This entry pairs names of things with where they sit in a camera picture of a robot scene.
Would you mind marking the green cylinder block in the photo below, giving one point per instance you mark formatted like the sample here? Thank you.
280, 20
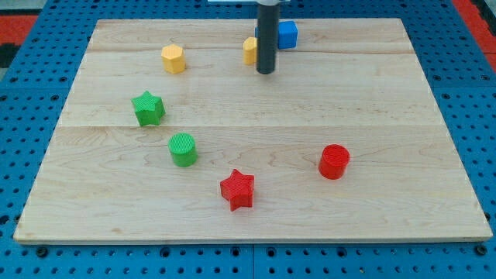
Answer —
182, 149

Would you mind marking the yellow hexagon block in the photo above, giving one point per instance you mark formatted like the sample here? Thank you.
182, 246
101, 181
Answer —
173, 59

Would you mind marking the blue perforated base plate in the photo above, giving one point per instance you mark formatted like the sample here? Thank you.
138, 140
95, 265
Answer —
38, 80

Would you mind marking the light wooden board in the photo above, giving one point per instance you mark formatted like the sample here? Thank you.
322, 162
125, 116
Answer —
354, 82

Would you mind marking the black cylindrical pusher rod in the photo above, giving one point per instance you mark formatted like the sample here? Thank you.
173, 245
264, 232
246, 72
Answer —
267, 13

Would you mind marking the red cylinder block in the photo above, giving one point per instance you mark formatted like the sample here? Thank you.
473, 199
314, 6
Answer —
334, 161

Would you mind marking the green star block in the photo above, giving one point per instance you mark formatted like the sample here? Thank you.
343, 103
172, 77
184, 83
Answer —
148, 108

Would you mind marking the red star block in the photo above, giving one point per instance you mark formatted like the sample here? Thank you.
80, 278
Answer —
238, 190

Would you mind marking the blue triangle block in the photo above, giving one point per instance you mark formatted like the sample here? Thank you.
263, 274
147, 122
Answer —
282, 37

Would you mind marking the yellow heart block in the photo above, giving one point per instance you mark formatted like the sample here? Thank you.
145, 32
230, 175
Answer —
250, 50

